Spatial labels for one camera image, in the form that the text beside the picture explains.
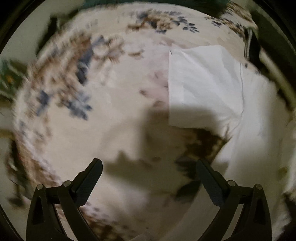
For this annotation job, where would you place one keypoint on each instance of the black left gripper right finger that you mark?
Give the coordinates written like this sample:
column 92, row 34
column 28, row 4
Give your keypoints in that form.
column 254, row 222

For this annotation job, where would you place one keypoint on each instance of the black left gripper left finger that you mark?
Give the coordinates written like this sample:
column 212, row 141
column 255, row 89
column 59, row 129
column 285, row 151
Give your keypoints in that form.
column 43, row 222

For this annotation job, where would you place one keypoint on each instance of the white t-shirt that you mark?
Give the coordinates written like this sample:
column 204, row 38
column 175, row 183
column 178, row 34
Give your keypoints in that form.
column 203, row 103

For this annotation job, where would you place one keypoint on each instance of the black folded clothes stack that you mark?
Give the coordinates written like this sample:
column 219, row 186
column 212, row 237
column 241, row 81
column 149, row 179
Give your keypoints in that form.
column 274, row 55

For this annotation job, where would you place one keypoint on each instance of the teal shelf rack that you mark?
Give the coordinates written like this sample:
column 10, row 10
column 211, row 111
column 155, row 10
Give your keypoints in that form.
column 12, row 74

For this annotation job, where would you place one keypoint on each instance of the floral bed blanket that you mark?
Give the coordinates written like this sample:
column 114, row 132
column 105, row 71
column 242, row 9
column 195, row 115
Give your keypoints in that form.
column 100, row 89

